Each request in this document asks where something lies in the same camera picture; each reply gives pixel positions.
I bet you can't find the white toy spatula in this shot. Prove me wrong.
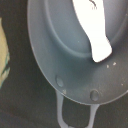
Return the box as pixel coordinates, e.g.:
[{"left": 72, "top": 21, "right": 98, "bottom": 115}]
[{"left": 72, "top": 0, "right": 112, "bottom": 62}]

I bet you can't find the grey toy pot with handles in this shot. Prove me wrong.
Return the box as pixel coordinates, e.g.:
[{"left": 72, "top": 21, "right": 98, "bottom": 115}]
[{"left": 27, "top": 0, "right": 128, "bottom": 128}]

